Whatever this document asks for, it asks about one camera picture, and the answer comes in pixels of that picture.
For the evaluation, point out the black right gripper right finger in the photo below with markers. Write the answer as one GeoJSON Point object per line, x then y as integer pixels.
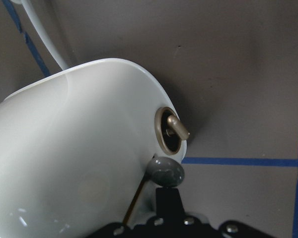
{"type": "Point", "coordinates": [235, 229]}

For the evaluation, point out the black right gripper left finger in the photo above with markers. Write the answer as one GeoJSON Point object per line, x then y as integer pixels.
{"type": "Point", "coordinates": [170, 221]}

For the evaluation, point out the white two-slot toaster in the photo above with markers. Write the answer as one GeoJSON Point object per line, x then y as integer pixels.
{"type": "Point", "coordinates": [74, 147]}

